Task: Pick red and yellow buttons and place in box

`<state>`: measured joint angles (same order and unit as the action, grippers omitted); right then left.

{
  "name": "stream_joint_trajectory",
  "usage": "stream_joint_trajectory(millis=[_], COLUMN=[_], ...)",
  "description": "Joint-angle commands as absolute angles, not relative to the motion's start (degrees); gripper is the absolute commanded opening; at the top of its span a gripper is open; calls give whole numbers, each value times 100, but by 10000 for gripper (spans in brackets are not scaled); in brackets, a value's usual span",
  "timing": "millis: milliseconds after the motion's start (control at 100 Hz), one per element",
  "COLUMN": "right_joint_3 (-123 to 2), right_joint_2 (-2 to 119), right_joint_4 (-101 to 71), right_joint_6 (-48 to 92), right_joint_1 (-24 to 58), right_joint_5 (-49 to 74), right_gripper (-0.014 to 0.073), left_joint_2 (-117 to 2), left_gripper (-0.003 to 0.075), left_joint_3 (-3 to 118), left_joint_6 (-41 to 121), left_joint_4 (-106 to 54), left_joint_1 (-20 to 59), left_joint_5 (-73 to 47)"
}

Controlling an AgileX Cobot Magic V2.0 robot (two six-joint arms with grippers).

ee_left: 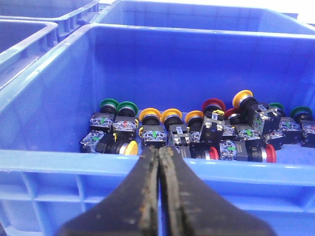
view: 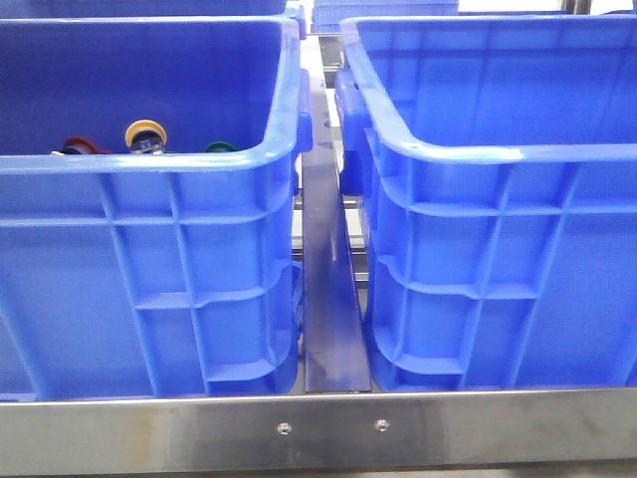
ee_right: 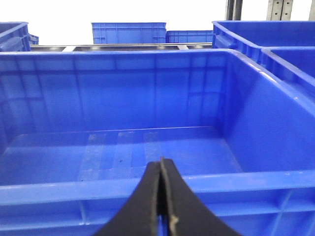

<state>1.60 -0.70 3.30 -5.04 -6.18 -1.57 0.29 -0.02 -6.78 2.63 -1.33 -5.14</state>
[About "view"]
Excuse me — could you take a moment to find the yellow mushroom push button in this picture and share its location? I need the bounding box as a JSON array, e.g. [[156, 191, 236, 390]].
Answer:
[[124, 119, 168, 154]]

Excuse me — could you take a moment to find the red mushroom push button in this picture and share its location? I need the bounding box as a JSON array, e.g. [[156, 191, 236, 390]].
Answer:
[[52, 135, 111, 155]]

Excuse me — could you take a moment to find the green push button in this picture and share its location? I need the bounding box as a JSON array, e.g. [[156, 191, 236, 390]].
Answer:
[[205, 140, 237, 153]]

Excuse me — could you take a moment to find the blue plastic crate right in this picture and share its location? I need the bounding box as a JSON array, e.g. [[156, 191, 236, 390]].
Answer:
[[341, 15, 636, 390]]

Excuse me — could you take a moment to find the blue crate rear right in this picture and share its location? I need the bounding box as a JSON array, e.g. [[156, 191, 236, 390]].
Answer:
[[312, 0, 459, 33]]

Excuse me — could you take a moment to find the blue crate rear left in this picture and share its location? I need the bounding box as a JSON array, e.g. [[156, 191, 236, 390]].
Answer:
[[1, 0, 305, 19]]

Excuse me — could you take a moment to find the metal divider rail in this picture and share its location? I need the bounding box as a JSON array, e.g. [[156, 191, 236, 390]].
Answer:
[[302, 70, 372, 393]]

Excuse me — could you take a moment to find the left rail screw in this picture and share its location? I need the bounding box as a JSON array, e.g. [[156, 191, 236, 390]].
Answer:
[[277, 422, 293, 436]]

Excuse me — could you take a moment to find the rail screw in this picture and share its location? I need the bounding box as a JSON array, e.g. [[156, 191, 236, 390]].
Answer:
[[374, 419, 389, 432], [277, 422, 293, 436]]

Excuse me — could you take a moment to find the right rail screw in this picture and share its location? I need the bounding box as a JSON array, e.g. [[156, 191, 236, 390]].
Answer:
[[374, 419, 389, 432]]

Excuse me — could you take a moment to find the stainless steel front rail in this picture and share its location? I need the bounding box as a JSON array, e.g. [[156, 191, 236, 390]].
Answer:
[[1, 388, 636, 476]]

